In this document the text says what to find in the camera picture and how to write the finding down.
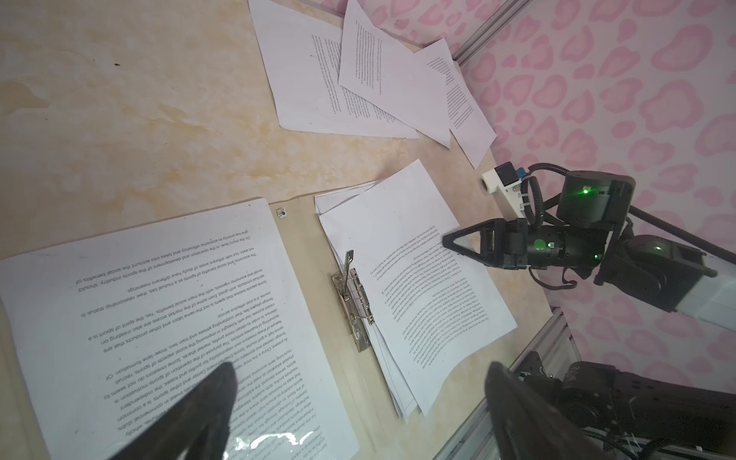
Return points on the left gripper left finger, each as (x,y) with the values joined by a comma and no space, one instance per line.
(196,427)

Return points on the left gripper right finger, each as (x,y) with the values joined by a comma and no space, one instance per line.
(527,427)

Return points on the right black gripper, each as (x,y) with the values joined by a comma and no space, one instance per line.
(592,207)

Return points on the large text sheet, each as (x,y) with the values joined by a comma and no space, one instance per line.
(110,332)

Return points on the beige paper folder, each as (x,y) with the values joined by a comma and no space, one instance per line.
(86,199)

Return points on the text sheet back overlapping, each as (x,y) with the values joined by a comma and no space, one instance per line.
(378,68)

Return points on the diagram sheet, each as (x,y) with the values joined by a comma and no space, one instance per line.
(365,331)

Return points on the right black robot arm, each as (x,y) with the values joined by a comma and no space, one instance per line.
(672,270)

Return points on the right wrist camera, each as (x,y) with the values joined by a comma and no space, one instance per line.
(503,184)

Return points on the right corner aluminium post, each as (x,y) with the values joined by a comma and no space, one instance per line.
(489,29)

